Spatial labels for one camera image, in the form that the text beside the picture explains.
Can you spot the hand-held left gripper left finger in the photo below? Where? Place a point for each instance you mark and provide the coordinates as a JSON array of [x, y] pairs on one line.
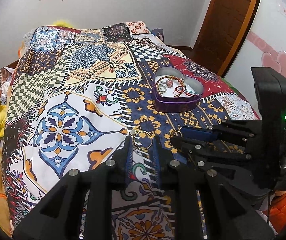
[[129, 160]]

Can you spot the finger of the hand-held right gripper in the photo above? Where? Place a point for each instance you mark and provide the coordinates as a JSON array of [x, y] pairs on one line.
[[208, 152], [198, 133]]

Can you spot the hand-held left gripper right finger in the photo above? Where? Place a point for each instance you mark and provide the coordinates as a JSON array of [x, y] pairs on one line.
[[156, 160]]

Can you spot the thin gold hoop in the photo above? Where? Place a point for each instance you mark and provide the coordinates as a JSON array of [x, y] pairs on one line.
[[151, 143]]

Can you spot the purple heart-shaped tin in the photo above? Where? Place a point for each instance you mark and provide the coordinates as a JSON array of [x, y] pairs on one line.
[[173, 103]]

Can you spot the white heart-print sliding door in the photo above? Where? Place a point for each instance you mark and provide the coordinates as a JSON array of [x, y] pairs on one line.
[[270, 42]]

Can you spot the brown wooden door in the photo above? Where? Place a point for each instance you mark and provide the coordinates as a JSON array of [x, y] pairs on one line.
[[225, 25]]

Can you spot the patchwork printed blanket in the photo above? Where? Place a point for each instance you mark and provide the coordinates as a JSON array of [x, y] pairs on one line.
[[58, 92]]

